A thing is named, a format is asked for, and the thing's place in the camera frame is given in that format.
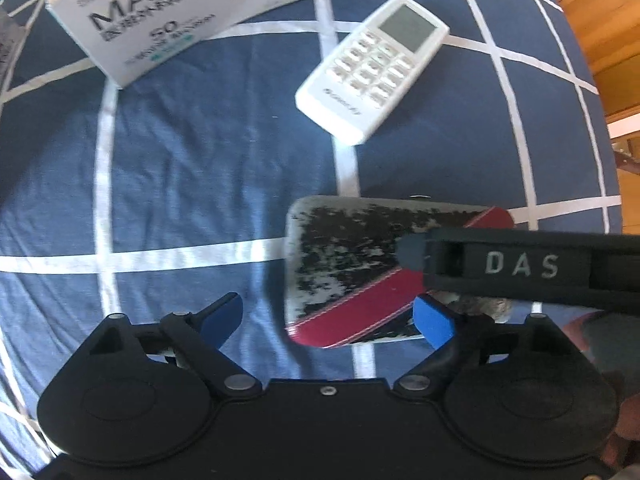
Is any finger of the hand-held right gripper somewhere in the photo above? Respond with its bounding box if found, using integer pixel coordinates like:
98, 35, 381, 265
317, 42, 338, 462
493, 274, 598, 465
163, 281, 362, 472
397, 227, 640, 312

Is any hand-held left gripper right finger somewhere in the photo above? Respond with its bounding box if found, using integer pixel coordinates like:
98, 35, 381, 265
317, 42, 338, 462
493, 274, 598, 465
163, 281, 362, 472
395, 296, 577, 401

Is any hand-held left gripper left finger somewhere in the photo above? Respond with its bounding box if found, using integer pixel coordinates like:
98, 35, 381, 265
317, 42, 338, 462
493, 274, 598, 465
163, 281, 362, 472
75, 292, 263, 401

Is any worn black and red wallet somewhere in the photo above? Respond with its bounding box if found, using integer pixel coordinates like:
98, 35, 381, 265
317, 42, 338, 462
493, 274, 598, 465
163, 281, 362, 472
283, 195, 516, 350

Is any white remote with grey screen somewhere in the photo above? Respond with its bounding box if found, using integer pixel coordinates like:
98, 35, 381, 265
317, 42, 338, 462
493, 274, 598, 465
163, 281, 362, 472
295, 0, 449, 147

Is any person's right hand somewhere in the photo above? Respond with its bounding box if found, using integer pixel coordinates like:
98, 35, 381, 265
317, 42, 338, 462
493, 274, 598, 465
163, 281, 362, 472
561, 310, 640, 471

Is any blue checked bedsheet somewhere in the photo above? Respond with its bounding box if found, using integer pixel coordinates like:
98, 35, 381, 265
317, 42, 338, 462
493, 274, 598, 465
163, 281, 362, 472
0, 0, 623, 480

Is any white face mask box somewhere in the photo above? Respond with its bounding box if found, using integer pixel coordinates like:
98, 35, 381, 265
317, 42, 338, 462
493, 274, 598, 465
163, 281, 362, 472
45, 0, 371, 90

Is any grey flat object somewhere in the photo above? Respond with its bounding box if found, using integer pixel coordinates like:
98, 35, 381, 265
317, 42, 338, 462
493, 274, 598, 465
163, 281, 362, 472
0, 7, 28, 96

